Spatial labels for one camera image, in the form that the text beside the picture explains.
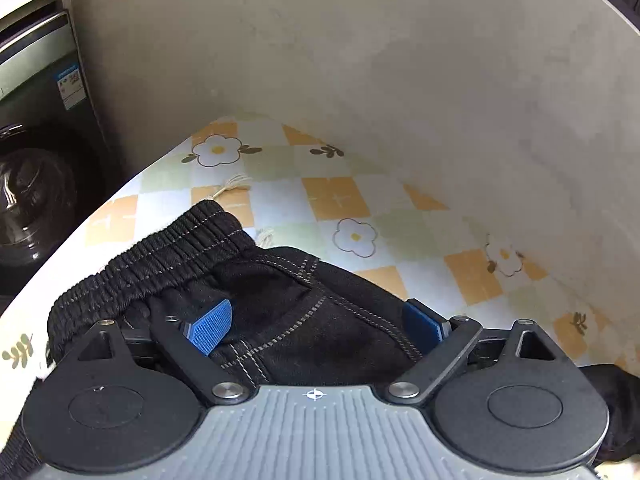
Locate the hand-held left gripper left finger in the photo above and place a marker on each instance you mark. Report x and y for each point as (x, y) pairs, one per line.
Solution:
(212, 327)

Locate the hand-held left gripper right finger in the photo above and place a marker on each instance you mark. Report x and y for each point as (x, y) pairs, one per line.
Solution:
(422, 325)

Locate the black pants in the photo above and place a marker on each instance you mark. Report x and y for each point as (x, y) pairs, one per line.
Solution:
(280, 300)

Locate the floral checkered tablecloth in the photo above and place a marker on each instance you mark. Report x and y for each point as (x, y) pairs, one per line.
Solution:
(350, 200)

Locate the dark grey washing machine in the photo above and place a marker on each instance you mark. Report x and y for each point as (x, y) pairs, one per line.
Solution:
(35, 185)

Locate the blue white sticker label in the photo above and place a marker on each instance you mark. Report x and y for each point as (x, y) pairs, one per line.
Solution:
(69, 86)

